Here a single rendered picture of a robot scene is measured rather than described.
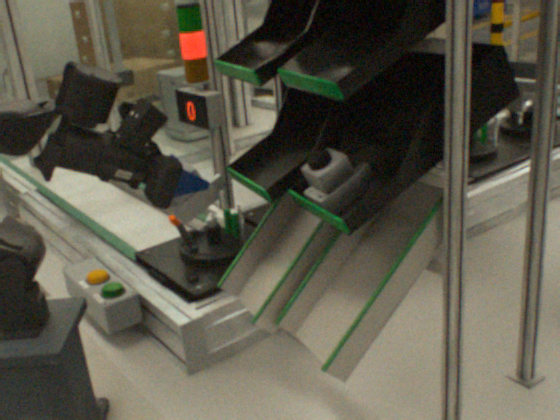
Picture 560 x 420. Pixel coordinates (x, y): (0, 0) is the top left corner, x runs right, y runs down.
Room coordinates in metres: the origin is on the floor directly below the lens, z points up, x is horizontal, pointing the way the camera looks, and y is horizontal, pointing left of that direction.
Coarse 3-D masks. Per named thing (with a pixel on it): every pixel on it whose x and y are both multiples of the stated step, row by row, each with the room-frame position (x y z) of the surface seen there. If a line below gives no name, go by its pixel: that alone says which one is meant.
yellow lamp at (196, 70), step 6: (186, 60) 1.36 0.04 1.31; (192, 60) 1.35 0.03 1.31; (198, 60) 1.35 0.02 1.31; (204, 60) 1.36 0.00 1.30; (186, 66) 1.36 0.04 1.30; (192, 66) 1.35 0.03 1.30; (198, 66) 1.35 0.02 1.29; (204, 66) 1.36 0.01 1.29; (186, 72) 1.36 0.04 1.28; (192, 72) 1.35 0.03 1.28; (198, 72) 1.35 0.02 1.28; (204, 72) 1.36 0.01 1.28; (186, 78) 1.36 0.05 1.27; (192, 78) 1.35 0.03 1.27; (198, 78) 1.35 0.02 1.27; (204, 78) 1.35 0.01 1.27
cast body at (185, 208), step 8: (184, 168) 0.85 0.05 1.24; (192, 168) 0.84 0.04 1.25; (200, 176) 0.84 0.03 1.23; (216, 176) 0.87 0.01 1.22; (216, 184) 0.86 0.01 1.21; (224, 184) 0.87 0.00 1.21; (200, 192) 0.83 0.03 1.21; (208, 192) 0.84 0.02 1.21; (216, 192) 0.84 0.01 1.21; (176, 200) 0.83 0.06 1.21; (184, 200) 0.83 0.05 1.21; (192, 200) 0.83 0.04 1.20; (200, 200) 0.83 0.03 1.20; (208, 200) 0.84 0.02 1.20; (216, 200) 0.84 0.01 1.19; (176, 208) 0.82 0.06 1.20; (184, 208) 0.82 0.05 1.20; (192, 208) 0.83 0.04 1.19; (200, 208) 0.83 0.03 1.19; (176, 216) 0.83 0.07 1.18; (184, 216) 0.82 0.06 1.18; (192, 216) 0.83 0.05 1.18; (184, 224) 0.82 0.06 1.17
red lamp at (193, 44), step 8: (200, 32) 1.36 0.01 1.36; (184, 40) 1.36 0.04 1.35; (192, 40) 1.35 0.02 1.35; (200, 40) 1.36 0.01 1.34; (184, 48) 1.36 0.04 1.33; (192, 48) 1.35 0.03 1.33; (200, 48) 1.35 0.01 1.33; (184, 56) 1.36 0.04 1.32; (192, 56) 1.35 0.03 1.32; (200, 56) 1.35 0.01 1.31
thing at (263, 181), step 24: (288, 96) 0.98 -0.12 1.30; (312, 96) 0.99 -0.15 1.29; (288, 120) 0.98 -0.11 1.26; (312, 120) 0.98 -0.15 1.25; (336, 120) 0.86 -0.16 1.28; (264, 144) 0.96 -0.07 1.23; (288, 144) 0.95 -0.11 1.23; (312, 144) 0.91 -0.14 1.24; (336, 144) 0.86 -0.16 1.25; (240, 168) 0.94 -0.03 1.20; (264, 168) 0.92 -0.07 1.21; (288, 168) 0.88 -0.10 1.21; (264, 192) 0.82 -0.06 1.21
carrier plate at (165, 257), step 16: (176, 240) 1.23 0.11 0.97; (144, 256) 1.17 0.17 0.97; (160, 256) 1.16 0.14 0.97; (176, 256) 1.15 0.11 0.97; (160, 272) 1.10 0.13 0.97; (176, 272) 1.08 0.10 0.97; (192, 272) 1.07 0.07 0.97; (208, 272) 1.07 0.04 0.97; (224, 272) 1.06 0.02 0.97; (176, 288) 1.05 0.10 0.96; (192, 288) 1.01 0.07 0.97; (208, 288) 1.01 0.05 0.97
